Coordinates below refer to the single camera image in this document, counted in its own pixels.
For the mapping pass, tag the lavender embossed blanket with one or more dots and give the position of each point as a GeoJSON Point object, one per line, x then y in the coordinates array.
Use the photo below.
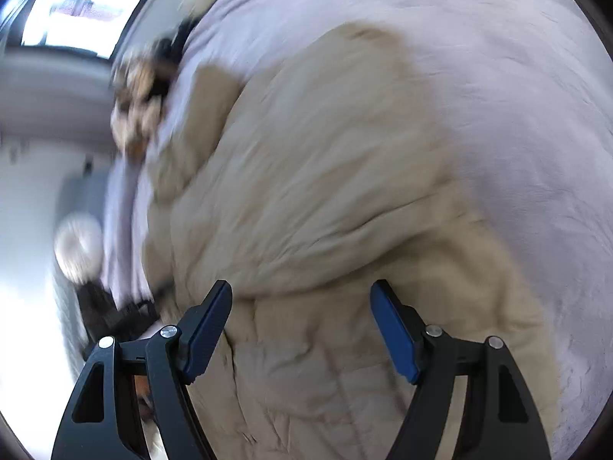
{"type": "Point", "coordinates": [503, 105]}

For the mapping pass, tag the white round pleated pillow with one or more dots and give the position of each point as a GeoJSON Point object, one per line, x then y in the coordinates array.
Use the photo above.
{"type": "Point", "coordinates": [77, 247]}

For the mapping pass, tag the beige puffer jacket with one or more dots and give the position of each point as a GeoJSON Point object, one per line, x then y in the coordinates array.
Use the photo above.
{"type": "Point", "coordinates": [311, 177]}

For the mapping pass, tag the pile of striped cream garments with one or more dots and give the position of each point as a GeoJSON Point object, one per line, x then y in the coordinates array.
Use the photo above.
{"type": "Point", "coordinates": [135, 105]}

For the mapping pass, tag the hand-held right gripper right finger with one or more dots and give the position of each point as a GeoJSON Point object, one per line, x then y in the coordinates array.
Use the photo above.
{"type": "Point", "coordinates": [395, 330]}

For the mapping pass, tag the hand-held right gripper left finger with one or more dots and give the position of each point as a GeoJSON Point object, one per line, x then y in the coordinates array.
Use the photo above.
{"type": "Point", "coordinates": [207, 330]}

